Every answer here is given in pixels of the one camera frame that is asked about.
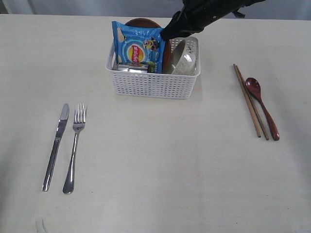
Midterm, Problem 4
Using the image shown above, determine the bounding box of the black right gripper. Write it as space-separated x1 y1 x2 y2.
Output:
160 0 243 41

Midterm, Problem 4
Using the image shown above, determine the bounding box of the brown round wooden plate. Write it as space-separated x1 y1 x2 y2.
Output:
125 18 171 71

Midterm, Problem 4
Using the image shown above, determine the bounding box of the white ceramic bowl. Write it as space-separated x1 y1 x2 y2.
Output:
163 40 197 76

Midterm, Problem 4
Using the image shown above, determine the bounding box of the blue chips snack bag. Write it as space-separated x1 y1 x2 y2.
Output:
112 21 166 73

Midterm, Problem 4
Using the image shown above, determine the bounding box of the dark red wooden spoon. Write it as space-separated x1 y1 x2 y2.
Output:
245 77 280 141

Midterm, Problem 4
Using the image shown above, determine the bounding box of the silver metal fork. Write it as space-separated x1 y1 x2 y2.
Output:
63 103 87 194

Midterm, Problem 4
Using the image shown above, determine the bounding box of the wooden chopstick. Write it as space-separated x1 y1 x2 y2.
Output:
233 64 261 138
236 65 270 140

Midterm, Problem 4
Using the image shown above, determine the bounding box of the silver metal table knife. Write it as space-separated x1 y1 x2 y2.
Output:
42 103 69 192

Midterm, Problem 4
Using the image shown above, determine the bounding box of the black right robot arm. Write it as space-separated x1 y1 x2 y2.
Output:
160 0 259 41

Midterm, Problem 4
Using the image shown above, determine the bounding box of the white perforated plastic basket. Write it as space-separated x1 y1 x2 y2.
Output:
105 36 201 100

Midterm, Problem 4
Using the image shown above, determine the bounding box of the silver foil packet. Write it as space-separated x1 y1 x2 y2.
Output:
115 64 149 73

